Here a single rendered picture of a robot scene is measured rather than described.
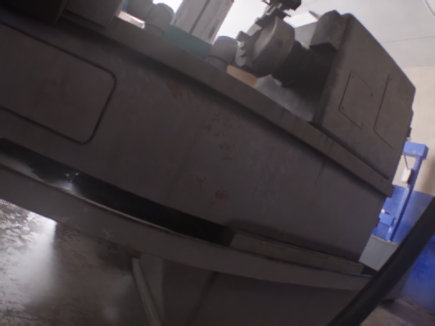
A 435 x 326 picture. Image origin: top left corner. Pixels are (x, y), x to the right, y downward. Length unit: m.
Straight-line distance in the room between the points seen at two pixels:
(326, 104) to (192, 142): 0.46
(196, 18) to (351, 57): 1.36
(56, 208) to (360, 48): 1.05
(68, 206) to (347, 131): 0.88
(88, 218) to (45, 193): 0.09
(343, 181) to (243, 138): 0.44
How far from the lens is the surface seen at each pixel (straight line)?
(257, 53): 1.01
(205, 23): 2.19
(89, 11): 0.68
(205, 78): 0.71
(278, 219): 0.91
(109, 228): 0.57
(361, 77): 1.12
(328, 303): 1.21
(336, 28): 1.06
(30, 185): 0.56
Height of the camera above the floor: 0.63
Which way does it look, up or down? 1 degrees up
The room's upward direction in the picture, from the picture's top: 24 degrees clockwise
